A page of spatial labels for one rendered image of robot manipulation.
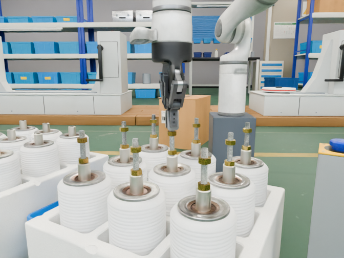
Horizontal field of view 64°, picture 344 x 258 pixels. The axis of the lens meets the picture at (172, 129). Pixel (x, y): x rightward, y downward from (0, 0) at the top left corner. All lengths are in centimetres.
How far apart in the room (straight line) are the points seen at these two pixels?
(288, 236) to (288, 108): 183
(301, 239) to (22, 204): 72
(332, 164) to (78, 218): 43
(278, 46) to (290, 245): 625
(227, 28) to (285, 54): 605
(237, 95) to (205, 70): 786
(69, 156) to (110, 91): 173
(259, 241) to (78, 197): 31
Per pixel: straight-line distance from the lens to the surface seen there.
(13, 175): 76
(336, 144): 53
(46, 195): 79
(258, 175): 59
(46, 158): 81
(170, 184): 52
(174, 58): 49
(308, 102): 266
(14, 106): 286
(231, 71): 93
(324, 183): 53
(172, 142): 54
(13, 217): 75
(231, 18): 90
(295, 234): 90
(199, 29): 646
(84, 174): 53
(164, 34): 50
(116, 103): 250
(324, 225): 56
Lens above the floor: 44
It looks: 11 degrees down
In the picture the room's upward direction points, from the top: straight up
